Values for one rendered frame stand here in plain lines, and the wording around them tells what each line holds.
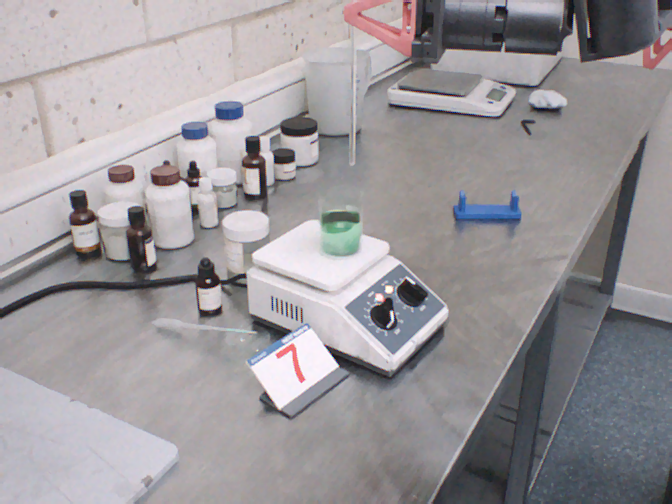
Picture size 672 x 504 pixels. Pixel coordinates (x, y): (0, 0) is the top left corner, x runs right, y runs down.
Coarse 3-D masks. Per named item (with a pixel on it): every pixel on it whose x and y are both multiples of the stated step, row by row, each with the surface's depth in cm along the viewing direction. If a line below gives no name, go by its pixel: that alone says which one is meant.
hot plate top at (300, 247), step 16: (304, 224) 88; (288, 240) 85; (304, 240) 85; (368, 240) 85; (256, 256) 81; (272, 256) 81; (288, 256) 81; (304, 256) 81; (320, 256) 81; (368, 256) 81; (288, 272) 79; (304, 272) 78; (320, 272) 78; (336, 272) 78; (352, 272) 78; (336, 288) 76
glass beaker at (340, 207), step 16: (320, 192) 80; (336, 192) 82; (352, 192) 81; (320, 208) 79; (336, 208) 77; (352, 208) 78; (320, 224) 80; (336, 224) 78; (352, 224) 79; (320, 240) 81; (336, 240) 79; (352, 240) 80; (336, 256) 80; (352, 256) 81
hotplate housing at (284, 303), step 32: (384, 256) 85; (256, 288) 82; (288, 288) 79; (320, 288) 79; (352, 288) 79; (256, 320) 85; (288, 320) 81; (320, 320) 78; (352, 320) 76; (352, 352) 77; (384, 352) 75
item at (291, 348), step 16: (304, 336) 77; (288, 352) 75; (304, 352) 76; (320, 352) 77; (256, 368) 72; (272, 368) 73; (288, 368) 74; (304, 368) 75; (320, 368) 76; (272, 384) 72; (288, 384) 73
